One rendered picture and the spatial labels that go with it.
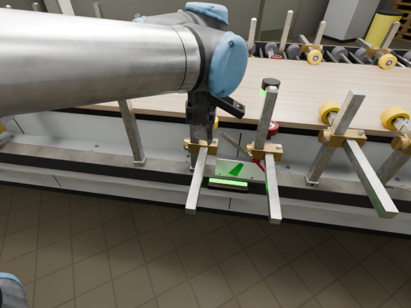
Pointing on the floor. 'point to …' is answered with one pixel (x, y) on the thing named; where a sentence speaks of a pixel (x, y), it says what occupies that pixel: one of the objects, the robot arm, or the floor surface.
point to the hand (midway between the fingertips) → (211, 142)
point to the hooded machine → (348, 19)
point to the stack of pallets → (404, 30)
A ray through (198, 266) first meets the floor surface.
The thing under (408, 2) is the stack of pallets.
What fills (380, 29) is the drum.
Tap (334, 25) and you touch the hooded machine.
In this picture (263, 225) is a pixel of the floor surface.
